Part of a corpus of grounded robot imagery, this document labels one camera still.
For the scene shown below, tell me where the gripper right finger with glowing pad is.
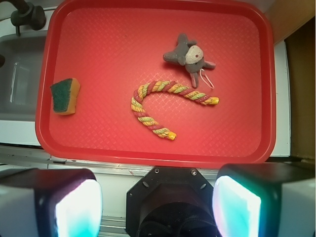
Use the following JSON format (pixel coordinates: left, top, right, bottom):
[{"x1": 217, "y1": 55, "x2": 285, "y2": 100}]
[{"x1": 212, "y1": 163, "x2": 316, "y2": 237}]

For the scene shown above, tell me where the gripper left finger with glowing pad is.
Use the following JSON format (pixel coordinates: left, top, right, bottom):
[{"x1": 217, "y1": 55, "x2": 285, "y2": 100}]
[{"x1": 0, "y1": 168, "x2": 103, "y2": 237}]

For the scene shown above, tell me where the green and yellow sponge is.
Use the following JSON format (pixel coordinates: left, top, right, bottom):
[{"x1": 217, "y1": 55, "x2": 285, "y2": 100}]
[{"x1": 50, "y1": 78, "x2": 80, "y2": 115}]

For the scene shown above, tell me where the white toy sink basin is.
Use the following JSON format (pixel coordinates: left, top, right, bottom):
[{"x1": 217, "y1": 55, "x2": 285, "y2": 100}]
[{"x1": 0, "y1": 31, "x2": 47, "y2": 121}]

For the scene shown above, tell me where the grey plush mouse toy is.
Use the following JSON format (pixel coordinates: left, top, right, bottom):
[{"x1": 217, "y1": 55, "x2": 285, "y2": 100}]
[{"x1": 162, "y1": 33, "x2": 216, "y2": 89}]

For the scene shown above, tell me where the red plastic tray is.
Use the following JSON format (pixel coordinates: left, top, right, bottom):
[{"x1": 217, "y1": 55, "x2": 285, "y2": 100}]
[{"x1": 36, "y1": 0, "x2": 276, "y2": 168}]

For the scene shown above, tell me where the dark metal faucet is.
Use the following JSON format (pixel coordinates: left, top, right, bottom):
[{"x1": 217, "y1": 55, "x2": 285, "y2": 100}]
[{"x1": 10, "y1": 2, "x2": 46, "y2": 36}]

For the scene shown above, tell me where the twisted colourful rope toy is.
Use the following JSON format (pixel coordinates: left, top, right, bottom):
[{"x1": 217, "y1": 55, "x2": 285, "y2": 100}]
[{"x1": 131, "y1": 80, "x2": 219, "y2": 141}]

